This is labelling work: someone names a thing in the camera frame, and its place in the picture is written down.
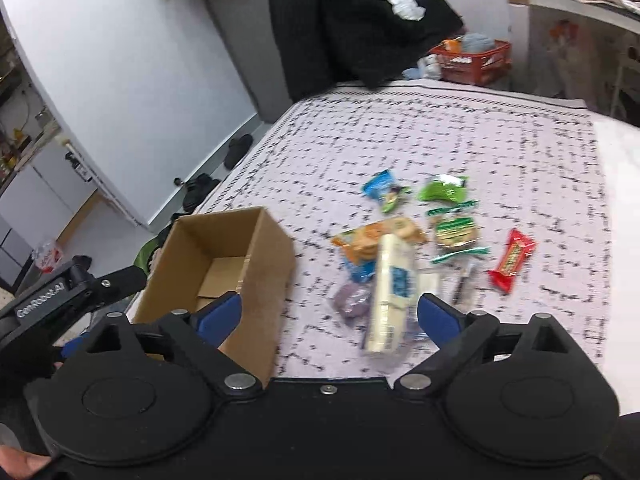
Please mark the orange cracker packet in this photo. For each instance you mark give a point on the orange cracker packet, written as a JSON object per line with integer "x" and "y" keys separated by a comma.
{"x": 361, "y": 244}

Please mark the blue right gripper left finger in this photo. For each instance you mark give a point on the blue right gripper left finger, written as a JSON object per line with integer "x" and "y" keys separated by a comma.
{"x": 196, "y": 337}

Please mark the long cream biscuit pack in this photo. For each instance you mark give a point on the long cream biscuit pack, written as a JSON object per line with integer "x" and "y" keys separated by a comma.
{"x": 393, "y": 295}

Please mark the grey door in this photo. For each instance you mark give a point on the grey door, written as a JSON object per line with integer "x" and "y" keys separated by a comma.
{"x": 245, "y": 28}

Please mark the red candy bar wrapper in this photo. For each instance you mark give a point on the red candy bar wrapper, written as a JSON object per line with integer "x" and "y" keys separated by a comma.
{"x": 518, "y": 249}

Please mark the person's left hand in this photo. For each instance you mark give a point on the person's left hand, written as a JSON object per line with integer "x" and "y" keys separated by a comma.
{"x": 21, "y": 465}

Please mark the red plastic basket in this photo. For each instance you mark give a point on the red plastic basket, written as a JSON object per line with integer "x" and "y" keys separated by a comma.
{"x": 479, "y": 69}

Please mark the blue snack packet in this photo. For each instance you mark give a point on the blue snack packet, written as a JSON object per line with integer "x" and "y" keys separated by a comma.
{"x": 361, "y": 272}

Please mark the black clothes on chair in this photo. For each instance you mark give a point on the black clothes on chair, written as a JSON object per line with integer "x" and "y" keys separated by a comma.
{"x": 325, "y": 42}

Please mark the black slipper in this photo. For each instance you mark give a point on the black slipper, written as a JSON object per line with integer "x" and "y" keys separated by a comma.
{"x": 237, "y": 150}

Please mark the purple snack packet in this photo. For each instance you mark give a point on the purple snack packet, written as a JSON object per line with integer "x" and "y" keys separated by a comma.
{"x": 352, "y": 301}

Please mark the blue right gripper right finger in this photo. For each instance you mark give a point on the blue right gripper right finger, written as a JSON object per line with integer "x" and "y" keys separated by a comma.
{"x": 460, "y": 339}

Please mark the pile of black shoes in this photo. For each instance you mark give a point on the pile of black shoes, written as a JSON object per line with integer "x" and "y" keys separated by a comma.
{"x": 197, "y": 189}

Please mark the blue green candy packet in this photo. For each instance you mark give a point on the blue green candy packet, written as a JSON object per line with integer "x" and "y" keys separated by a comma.
{"x": 385, "y": 189}

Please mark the white kitchen cabinet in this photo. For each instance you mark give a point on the white kitchen cabinet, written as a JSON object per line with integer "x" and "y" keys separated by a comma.
{"x": 45, "y": 200}

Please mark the small clear dark sachet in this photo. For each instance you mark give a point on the small clear dark sachet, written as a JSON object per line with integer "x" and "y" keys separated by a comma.
{"x": 464, "y": 290}

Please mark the brown cardboard box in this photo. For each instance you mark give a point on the brown cardboard box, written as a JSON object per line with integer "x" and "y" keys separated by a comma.
{"x": 206, "y": 255}

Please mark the white patterned bed cloth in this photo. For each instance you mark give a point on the white patterned bed cloth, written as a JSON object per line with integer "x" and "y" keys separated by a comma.
{"x": 532, "y": 165}

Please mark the green white pastry packet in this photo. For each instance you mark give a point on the green white pastry packet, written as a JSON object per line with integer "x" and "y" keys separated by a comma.
{"x": 455, "y": 231}

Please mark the light green snack packet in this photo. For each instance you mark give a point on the light green snack packet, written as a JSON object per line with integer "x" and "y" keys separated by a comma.
{"x": 444, "y": 188}

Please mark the white desk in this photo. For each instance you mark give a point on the white desk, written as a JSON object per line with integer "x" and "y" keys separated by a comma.
{"x": 578, "y": 49}

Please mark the white clear wrapped cake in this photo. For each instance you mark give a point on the white clear wrapped cake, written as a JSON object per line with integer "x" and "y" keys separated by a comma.
{"x": 429, "y": 282}

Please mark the green leaf cartoon rug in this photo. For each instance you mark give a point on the green leaf cartoon rug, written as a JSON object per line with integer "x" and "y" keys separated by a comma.
{"x": 146, "y": 255}

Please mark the pink tissue pack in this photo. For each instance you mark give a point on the pink tissue pack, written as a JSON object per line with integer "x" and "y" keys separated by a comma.
{"x": 47, "y": 255}

